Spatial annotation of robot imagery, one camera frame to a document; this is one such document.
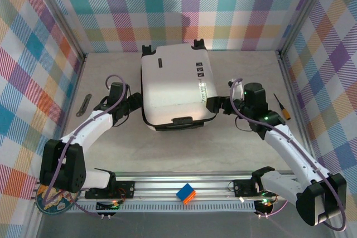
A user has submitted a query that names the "white hard-shell suitcase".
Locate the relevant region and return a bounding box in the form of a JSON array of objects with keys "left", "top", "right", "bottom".
[{"left": 140, "top": 38, "right": 220, "bottom": 132}]

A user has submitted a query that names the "blue orange puzzle cube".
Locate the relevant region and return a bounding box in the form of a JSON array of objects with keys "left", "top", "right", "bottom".
[{"left": 176, "top": 183, "right": 196, "bottom": 205}]

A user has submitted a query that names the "small circuit board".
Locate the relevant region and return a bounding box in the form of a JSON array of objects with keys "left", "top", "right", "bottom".
[
  {"left": 255, "top": 198, "right": 276, "bottom": 213},
  {"left": 96, "top": 200, "right": 122, "bottom": 211}
]

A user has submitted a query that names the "round bear-print tin lid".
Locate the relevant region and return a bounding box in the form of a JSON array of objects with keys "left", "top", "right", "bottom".
[{"left": 35, "top": 183, "right": 81, "bottom": 216}]

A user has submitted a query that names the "yellow-handled screwdriver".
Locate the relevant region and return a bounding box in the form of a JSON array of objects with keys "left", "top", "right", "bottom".
[{"left": 272, "top": 93, "right": 291, "bottom": 121}]

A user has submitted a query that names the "grey metal bracket strip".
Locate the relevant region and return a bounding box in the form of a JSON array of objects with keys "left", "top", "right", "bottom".
[{"left": 75, "top": 93, "right": 93, "bottom": 117}]

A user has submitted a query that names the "aluminium side rail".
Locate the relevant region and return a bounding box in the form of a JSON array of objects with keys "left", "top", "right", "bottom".
[
  {"left": 278, "top": 51, "right": 317, "bottom": 169},
  {"left": 52, "top": 54, "right": 89, "bottom": 166}
]

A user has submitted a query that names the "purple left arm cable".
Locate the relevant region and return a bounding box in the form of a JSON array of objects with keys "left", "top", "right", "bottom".
[{"left": 41, "top": 75, "right": 132, "bottom": 219}]

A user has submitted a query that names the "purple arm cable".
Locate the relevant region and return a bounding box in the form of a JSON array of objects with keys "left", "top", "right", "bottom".
[
  {"left": 230, "top": 77, "right": 348, "bottom": 232},
  {"left": 41, "top": 75, "right": 132, "bottom": 219}
]

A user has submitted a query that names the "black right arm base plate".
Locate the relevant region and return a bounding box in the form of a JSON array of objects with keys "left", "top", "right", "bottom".
[{"left": 233, "top": 179, "right": 285, "bottom": 197}]

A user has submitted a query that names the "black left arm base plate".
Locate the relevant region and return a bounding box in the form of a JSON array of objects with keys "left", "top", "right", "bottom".
[{"left": 84, "top": 181, "right": 136, "bottom": 200}]

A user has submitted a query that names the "aluminium frame post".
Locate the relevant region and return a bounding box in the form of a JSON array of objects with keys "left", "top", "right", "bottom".
[
  {"left": 278, "top": 0, "right": 335, "bottom": 55},
  {"left": 29, "top": 0, "right": 89, "bottom": 63}
]

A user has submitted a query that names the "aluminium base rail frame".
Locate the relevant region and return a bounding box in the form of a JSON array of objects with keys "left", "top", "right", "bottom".
[{"left": 27, "top": 169, "right": 344, "bottom": 219}]

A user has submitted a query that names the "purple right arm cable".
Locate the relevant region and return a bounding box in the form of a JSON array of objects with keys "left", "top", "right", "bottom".
[{"left": 230, "top": 77, "right": 348, "bottom": 232}]

